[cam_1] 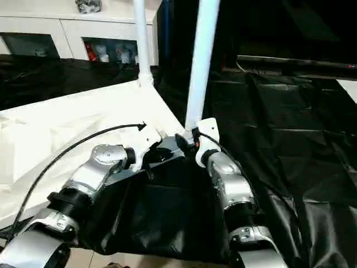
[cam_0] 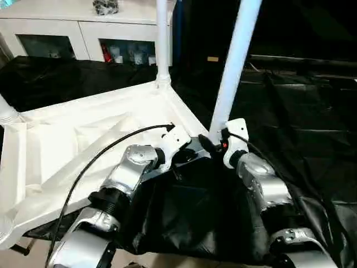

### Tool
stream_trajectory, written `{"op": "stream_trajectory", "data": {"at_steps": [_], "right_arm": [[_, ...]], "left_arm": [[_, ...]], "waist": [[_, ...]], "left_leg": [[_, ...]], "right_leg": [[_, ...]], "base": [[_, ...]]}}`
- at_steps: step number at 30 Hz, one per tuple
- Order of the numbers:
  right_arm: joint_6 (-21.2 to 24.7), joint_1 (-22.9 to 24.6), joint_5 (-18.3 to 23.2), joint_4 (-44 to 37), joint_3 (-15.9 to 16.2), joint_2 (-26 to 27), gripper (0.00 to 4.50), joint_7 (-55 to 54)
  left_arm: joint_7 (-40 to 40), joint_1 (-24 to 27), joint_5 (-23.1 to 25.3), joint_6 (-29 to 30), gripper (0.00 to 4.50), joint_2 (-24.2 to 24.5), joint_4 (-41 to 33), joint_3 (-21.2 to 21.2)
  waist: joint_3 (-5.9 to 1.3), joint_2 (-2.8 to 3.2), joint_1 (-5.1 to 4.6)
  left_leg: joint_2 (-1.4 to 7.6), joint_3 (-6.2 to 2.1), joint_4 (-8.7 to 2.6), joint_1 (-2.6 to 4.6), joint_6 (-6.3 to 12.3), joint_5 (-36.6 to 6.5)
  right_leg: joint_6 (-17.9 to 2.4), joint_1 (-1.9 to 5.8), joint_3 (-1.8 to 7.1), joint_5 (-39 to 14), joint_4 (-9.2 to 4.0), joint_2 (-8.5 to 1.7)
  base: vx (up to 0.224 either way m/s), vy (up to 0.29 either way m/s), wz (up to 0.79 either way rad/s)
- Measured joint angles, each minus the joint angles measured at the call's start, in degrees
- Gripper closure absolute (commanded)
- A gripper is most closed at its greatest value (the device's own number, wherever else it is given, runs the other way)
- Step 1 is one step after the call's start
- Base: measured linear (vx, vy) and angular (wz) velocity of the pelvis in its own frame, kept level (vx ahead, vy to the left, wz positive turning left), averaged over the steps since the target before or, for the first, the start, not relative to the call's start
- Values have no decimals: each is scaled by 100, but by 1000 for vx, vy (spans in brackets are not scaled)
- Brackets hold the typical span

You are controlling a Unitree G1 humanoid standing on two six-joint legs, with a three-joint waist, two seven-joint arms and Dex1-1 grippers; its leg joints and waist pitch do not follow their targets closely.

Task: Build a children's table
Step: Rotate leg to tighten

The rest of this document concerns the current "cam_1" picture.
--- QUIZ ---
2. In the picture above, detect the white plastic table top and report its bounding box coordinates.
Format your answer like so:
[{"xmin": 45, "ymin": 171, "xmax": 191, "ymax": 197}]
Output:
[{"xmin": 0, "ymin": 79, "xmax": 187, "ymax": 232}]

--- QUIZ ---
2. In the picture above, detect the black plastic mat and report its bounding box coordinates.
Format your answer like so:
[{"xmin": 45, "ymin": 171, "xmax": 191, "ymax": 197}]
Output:
[{"xmin": 0, "ymin": 54, "xmax": 357, "ymax": 265}]

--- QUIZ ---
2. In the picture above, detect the white flat board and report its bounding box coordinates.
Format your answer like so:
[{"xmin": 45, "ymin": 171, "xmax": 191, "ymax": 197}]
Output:
[{"xmin": 336, "ymin": 79, "xmax": 357, "ymax": 104}]

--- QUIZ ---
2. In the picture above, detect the white glass-door cabinet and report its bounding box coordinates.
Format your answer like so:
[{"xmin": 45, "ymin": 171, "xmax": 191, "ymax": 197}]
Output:
[{"xmin": 0, "ymin": 0, "xmax": 156, "ymax": 65}]

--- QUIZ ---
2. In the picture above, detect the grey object on cabinet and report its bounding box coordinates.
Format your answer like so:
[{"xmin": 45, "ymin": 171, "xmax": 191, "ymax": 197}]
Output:
[{"xmin": 75, "ymin": 0, "xmax": 103, "ymax": 14}]

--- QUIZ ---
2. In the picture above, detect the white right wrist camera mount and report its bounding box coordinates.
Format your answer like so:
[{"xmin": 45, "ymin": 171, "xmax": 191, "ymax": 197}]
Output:
[{"xmin": 192, "ymin": 117, "xmax": 220, "ymax": 168}]

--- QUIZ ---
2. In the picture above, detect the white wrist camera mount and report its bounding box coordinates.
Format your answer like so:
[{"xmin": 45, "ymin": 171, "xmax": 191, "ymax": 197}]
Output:
[
  {"xmin": 129, "ymin": 127, "xmax": 164, "ymax": 173},
  {"xmin": 192, "ymin": 117, "xmax": 220, "ymax": 168}
]

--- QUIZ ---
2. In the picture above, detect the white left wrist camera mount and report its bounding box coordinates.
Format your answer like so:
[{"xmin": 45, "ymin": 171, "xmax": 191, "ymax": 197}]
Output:
[{"xmin": 129, "ymin": 127, "xmax": 164, "ymax": 173}]

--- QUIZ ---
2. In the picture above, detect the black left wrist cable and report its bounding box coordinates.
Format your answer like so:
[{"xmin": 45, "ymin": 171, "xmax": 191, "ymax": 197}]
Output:
[{"xmin": 5, "ymin": 121, "xmax": 147, "ymax": 246}]

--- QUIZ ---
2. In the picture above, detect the blue vertical post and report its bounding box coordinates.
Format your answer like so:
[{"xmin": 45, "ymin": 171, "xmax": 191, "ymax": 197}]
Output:
[{"xmin": 156, "ymin": 0, "xmax": 170, "ymax": 65}]

